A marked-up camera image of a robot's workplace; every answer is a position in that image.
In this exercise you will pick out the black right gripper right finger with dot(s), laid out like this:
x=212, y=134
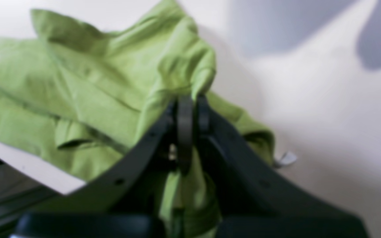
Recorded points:
x=255, y=201

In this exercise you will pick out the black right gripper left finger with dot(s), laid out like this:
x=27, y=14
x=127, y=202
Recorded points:
x=122, y=202

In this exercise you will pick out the green t-shirt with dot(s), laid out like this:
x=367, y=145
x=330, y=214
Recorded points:
x=81, y=99

